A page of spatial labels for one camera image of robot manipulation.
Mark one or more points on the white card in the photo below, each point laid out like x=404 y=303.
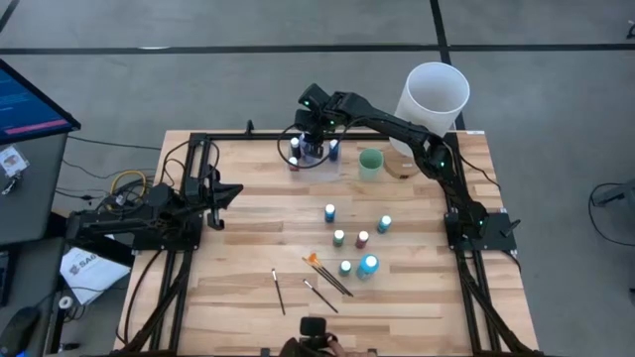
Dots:
x=12 y=161

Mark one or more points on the pale green cup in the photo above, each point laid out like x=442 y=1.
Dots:
x=370 y=166

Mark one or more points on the large lavender paint bottle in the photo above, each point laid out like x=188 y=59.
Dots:
x=311 y=159

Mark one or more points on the tall white cylinder container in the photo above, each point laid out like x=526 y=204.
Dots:
x=436 y=94

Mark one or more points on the clear plastic bin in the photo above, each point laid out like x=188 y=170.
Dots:
x=322 y=173

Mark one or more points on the black paint bottle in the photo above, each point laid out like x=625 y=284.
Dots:
x=295 y=149

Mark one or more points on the cyan paint bottle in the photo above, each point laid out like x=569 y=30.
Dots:
x=329 y=214

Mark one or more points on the black table clamp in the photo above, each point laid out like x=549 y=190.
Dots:
x=249 y=128
x=372 y=352
x=265 y=352

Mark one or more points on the black computer mouse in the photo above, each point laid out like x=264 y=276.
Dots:
x=20 y=329

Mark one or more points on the red paint bottle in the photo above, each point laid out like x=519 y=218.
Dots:
x=293 y=163

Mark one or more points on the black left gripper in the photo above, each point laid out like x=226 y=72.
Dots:
x=203 y=191

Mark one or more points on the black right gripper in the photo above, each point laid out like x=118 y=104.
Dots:
x=313 y=128

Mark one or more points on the white printed paper sheet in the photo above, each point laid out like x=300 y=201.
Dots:
x=91 y=277

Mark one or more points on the teal paint bottle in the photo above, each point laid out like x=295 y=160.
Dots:
x=383 y=225

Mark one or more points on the gold ferrule paintbrush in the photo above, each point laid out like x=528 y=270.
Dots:
x=321 y=278

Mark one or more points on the white tape roll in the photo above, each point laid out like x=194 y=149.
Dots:
x=65 y=301

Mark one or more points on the blue paint bottle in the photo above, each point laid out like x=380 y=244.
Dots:
x=334 y=151

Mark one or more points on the orange fan paintbrush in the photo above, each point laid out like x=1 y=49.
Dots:
x=313 y=259

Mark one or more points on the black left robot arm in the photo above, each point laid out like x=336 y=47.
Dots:
x=124 y=223

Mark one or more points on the large computer monitor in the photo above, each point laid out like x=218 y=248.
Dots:
x=25 y=106

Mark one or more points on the large turquoise paint bottle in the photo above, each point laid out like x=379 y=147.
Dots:
x=367 y=268

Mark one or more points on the maroon paint bottle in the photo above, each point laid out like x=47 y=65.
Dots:
x=361 y=241

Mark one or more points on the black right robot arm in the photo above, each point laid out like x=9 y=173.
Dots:
x=392 y=126

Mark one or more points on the grey chair base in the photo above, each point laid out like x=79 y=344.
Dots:
x=620 y=194

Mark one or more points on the black aluminium frame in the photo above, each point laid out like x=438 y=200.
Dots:
x=238 y=136

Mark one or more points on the black handheld camera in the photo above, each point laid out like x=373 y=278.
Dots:
x=312 y=327

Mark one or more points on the aqua green paint bottle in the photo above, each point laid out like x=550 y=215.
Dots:
x=344 y=269

